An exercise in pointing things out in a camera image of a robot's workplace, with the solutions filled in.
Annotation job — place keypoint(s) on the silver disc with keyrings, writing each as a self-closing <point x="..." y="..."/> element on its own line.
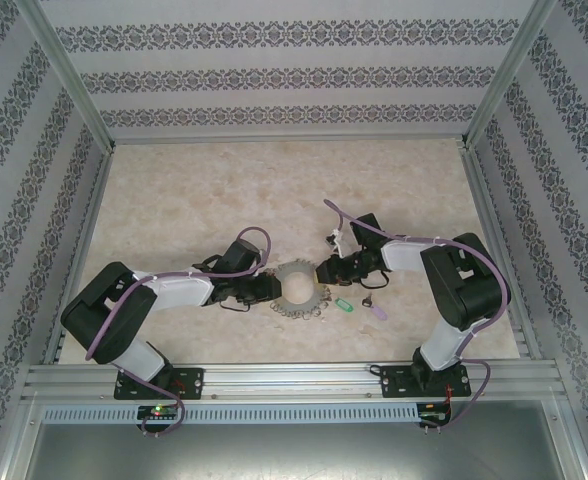
<point x="285" y="274"/>

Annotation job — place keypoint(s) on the green plastic key tag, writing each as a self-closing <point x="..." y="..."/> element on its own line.
<point x="344" y="304"/>

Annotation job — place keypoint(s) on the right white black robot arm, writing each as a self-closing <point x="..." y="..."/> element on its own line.
<point x="469" y="285"/>

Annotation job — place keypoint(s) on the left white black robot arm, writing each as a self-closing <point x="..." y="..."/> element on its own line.
<point x="109" y="310"/>

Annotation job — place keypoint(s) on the silver metal key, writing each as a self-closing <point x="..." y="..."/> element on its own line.
<point x="367" y="301"/>

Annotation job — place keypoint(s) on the purple plastic key tag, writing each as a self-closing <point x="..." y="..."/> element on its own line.
<point x="377" y="313"/>

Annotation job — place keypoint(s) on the small circuit board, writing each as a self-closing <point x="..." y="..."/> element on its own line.
<point x="159" y="411"/>
<point x="431" y="416"/>

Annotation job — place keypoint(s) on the grey sheet metal shelf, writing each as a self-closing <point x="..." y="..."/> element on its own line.
<point x="294" y="455"/>

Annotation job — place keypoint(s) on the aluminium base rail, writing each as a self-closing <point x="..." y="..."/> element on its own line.
<point x="294" y="382"/>

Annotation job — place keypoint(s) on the aluminium side rail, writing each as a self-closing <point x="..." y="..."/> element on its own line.
<point x="81" y="250"/>
<point x="481" y="190"/>

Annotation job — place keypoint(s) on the aluminium back rail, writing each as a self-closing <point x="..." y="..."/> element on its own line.
<point x="289" y="137"/>

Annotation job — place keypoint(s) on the aluminium frame post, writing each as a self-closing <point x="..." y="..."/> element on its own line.
<point x="69" y="75"/>
<point x="509" y="75"/>

